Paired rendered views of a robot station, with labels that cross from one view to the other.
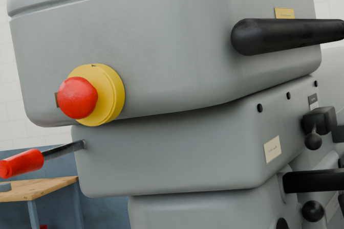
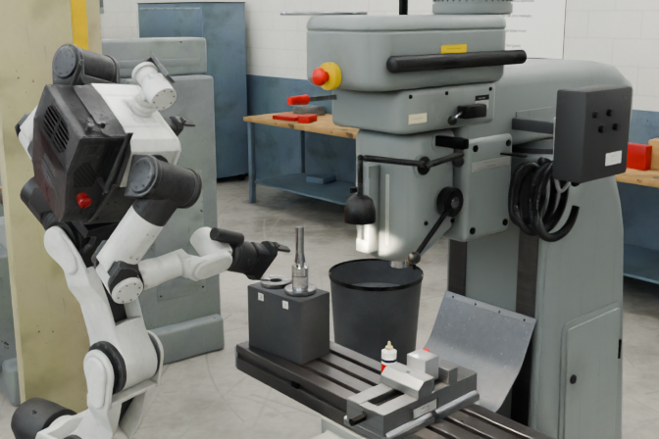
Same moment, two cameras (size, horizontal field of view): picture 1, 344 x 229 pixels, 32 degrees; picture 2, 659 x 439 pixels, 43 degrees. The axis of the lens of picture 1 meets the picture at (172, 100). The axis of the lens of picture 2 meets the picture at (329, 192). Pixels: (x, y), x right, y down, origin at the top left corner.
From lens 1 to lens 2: 1.27 m
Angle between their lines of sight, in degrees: 24
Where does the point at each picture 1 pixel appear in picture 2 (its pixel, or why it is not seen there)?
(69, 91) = (316, 73)
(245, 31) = (390, 62)
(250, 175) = (397, 127)
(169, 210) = (370, 139)
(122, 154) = (350, 106)
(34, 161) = (304, 100)
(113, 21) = (341, 45)
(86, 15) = (332, 39)
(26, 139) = not seen: hidden behind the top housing
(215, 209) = (388, 142)
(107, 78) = (333, 71)
